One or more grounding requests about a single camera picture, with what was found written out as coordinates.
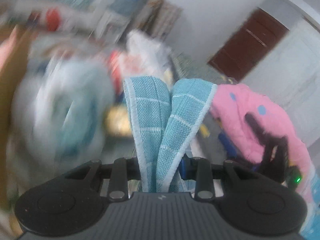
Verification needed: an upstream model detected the dark red door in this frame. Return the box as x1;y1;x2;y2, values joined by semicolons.
208;9;289;81

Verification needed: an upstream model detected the gold foil packet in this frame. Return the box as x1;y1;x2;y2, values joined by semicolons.
104;105;132;138

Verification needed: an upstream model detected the blue water jug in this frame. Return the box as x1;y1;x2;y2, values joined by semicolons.
110;0;145;17

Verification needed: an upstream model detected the red plastic bag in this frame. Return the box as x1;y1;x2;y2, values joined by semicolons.
45;8;62;31

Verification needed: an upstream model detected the white water dispenser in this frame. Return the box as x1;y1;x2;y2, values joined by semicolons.
94;10;127;38

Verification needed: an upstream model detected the pink dotted blanket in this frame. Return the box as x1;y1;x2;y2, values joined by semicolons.
210;84;313;202

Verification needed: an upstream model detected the brown cardboard box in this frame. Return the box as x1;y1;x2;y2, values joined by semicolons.
1;25;31;239

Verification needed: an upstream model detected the white plastic shopping bag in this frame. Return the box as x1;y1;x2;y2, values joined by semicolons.
12;55;118;165

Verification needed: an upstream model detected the blue checkered towel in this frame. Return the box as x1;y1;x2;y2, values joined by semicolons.
123;76;217;192

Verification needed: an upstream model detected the floral rolled mat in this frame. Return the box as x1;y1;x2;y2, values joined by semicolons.
142;0;182;41

